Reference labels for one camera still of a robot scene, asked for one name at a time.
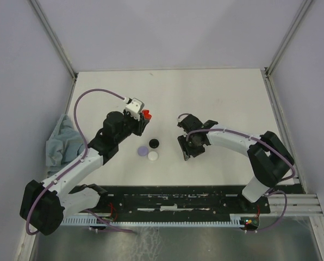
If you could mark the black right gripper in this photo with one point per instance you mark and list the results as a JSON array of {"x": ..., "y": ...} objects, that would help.
[{"x": 186, "y": 150}]

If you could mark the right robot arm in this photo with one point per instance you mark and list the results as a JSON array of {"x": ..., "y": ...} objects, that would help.
[{"x": 271, "y": 162}]

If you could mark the purple earbud charging case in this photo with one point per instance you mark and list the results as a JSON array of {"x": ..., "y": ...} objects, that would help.
[{"x": 143, "y": 151}]

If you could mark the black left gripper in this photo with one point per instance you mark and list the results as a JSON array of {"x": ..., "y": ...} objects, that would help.
[{"x": 141, "y": 125}]

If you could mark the white earbud charging case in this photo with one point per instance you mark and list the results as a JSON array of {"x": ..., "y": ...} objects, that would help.
[{"x": 153, "y": 156}]

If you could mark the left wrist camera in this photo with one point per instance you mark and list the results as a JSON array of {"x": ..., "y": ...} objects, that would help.
[{"x": 134, "y": 106}]

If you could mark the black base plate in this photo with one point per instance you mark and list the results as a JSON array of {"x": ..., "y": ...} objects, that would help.
[{"x": 171, "y": 204}]

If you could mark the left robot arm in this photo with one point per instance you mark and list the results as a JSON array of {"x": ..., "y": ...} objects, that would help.
[{"x": 47, "y": 203}]

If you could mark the orange earbud charging case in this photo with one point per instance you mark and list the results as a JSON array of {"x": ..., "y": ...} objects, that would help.
[{"x": 146, "y": 114}]

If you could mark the light blue cloth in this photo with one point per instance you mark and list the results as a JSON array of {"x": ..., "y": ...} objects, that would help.
[{"x": 63, "y": 146}]

